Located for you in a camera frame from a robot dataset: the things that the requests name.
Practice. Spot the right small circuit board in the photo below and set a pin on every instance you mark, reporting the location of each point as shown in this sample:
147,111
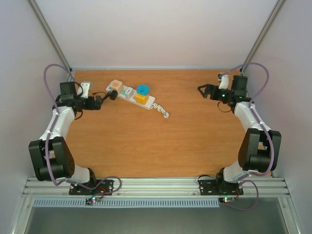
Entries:
227,199

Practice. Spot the yellow cube plug adapter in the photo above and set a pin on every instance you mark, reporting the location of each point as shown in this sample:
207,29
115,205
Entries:
140,99

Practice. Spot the aluminium frame post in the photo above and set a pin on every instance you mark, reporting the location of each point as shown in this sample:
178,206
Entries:
265,29
35,7

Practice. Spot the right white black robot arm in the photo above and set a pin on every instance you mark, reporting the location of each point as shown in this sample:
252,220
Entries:
258,153

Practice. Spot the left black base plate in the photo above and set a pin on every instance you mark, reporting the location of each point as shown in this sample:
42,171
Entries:
105,187

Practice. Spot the black power adapter with cable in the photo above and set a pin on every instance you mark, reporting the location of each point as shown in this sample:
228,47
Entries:
112,94

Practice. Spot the left small circuit board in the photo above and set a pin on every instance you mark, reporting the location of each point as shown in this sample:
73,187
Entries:
92,200

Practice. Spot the right aluminium frame post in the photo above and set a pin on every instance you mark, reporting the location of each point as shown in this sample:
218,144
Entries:
265,29

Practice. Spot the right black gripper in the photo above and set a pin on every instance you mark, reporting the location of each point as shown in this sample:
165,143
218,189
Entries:
207,89

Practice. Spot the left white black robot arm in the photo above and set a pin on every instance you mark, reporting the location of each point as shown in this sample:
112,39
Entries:
50,155

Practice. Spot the small circuit board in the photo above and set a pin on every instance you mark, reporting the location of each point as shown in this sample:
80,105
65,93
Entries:
227,199
92,200

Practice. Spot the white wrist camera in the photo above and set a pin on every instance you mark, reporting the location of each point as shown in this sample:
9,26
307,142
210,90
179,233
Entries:
223,80
84,89

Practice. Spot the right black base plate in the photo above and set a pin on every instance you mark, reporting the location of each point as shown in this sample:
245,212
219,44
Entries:
211,186

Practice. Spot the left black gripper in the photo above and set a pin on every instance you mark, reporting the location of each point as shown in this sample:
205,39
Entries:
91,106

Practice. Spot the aluminium front rail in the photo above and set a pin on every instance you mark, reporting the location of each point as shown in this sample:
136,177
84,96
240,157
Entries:
180,187

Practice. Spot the left aluminium frame post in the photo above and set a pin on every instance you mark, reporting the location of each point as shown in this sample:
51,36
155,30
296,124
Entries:
35,7

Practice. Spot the blue cube plug adapter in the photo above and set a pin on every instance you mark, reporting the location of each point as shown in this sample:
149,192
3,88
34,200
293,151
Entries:
143,89

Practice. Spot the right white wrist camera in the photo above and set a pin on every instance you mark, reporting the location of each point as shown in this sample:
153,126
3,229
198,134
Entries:
223,80

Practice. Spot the white grey plug adapter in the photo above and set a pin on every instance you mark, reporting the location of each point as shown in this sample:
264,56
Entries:
128,93

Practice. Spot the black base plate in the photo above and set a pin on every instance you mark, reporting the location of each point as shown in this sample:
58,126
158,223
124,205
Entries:
105,187
211,186

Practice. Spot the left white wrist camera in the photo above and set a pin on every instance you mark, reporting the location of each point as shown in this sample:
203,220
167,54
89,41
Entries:
84,89

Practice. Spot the white power strip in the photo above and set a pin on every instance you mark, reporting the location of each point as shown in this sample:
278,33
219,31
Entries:
151,103

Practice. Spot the grey slotted cable duct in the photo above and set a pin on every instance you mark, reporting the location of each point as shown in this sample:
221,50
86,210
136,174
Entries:
127,203

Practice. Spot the beige cube plug adapter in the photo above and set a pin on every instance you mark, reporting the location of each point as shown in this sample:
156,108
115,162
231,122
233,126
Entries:
117,86

